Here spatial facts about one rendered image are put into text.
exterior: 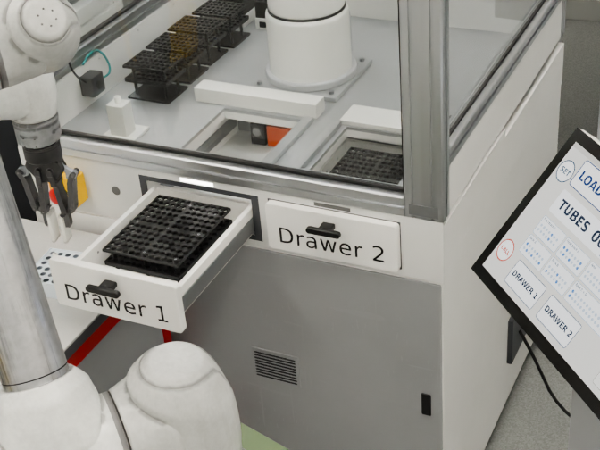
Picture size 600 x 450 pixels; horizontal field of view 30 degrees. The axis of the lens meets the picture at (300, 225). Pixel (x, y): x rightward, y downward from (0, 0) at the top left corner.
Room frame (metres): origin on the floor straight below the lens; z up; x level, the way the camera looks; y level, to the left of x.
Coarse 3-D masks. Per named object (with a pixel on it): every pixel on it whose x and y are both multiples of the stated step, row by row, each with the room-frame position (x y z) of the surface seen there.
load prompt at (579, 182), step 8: (584, 168) 1.60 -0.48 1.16; (592, 168) 1.59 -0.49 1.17; (576, 176) 1.60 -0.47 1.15; (584, 176) 1.59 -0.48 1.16; (592, 176) 1.57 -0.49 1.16; (576, 184) 1.59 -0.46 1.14; (584, 184) 1.57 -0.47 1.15; (592, 184) 1.56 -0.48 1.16; (584, 192) 1.56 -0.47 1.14; (592, 192) 1.55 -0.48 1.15; (592, 200) 1.53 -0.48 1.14
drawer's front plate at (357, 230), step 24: (288, 216) 1.94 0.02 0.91; (312, 216) 1.91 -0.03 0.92; (336, 216) 1.89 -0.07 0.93; (360, 216) 1.88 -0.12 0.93; (288, 240) 1.94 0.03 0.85; (312, 240) 1.92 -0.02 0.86; (336, 240) 1.89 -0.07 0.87; (360, 240) 1.87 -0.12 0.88; (384, 240) 1.84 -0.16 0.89; (360, 264) 1.87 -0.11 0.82; (384, 264) 1.84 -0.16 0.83
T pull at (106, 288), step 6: (102, 282) 1.76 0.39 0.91; (108, 282) 1.75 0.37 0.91; (114, 282) 1.75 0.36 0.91; (90, 288) 1.74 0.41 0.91; (96, 288) 1.74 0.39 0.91; (102, 288) 1.73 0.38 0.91; (108, 288) 1.73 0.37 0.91; (114, 288) 1.75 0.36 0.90; (96, 294) 1.74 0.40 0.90; (102, 294) 1.73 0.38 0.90; (108, 294) 1.72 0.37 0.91; (114, 294) 1.72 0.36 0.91; (120, 294) 1.72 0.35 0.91
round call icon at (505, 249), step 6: (504, 240) 1.61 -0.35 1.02; (510, 240) 1.60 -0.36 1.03; (498, 246) 1.61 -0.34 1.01; (504, 246) 1.60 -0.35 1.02; (510, 246) 1.59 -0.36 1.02; (516, 246) 1.58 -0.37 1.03; (498, 252) 1.60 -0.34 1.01; (504, 252) 1.59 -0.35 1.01; (510, 252) 1.58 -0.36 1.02; (498, 258) 1.59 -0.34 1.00; (504, 258) 1.58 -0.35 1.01; (504, 264) 1.57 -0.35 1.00
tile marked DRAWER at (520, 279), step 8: (520, 264) 1.55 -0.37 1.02; (512, 272) 1.55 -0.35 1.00; (520, 272) 1.53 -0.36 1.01; (528, 272) 1.52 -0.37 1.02; (504, 280) 1.55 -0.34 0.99; (512, 280) 1.53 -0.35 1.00; (520, 280) 1.52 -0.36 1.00; (528, 280) 1.51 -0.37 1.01; (536, 280) 1.50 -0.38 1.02; (512, 288) 1.52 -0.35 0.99; (520, 288) 1.51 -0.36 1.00; (528, 288) 1.50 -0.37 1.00; (536, 288) 1.48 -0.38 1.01; (544, 288) 1.47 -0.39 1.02; (520, 296) 1.49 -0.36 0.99; (528, 296) 1.48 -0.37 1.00; (536, 296) 1.47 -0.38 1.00; (528, 304) 1.47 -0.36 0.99
